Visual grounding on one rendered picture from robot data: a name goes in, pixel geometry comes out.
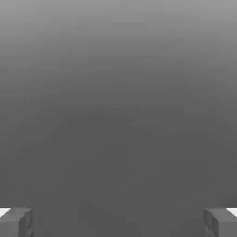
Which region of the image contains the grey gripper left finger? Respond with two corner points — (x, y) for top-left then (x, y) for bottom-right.
(0, 207), (35, 237)

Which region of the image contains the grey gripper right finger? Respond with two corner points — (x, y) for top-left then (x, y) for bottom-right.
(203, 207), (237, 237)

